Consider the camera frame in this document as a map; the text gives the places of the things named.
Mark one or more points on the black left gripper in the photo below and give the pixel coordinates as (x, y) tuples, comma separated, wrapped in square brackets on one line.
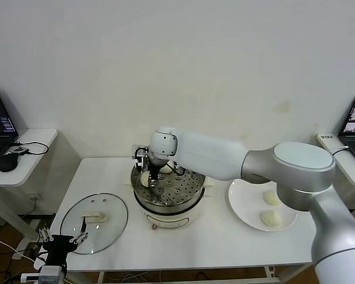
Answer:
[(60, 247)]

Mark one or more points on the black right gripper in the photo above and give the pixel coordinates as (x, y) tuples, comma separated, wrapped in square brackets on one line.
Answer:
[(158, 165)]

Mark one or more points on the white steamed baozi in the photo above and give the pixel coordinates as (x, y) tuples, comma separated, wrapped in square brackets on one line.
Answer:
[(270, 198), (166, 169), (270, 219), (144, 179)]

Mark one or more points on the round glass pot lid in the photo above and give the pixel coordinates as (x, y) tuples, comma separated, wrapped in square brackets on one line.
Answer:
[(112, 213)]

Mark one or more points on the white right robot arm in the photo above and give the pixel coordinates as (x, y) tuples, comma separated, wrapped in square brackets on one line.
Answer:
[(210, 156)]

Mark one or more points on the steel perforated steamer basket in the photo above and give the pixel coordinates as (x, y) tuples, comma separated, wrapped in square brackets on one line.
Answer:
[(183, 189)]

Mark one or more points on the cream electric cooker base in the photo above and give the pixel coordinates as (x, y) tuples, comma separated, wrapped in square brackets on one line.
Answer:
[(168, 220)]

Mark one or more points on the black computer mouse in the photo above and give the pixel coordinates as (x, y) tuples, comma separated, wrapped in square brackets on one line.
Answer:
[(8, 162)]

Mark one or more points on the white round plate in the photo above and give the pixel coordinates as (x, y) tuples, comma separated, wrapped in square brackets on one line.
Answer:
[(242, 207)]

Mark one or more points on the white side desk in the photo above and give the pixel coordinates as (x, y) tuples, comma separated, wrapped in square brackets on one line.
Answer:
[(32, 142), (350, 174)]

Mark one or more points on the white labelled remote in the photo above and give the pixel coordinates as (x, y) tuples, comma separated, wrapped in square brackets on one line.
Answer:
[(325, 139)]

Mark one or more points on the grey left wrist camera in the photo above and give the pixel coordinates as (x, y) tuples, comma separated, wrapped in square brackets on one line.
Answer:
[(48, 273)]

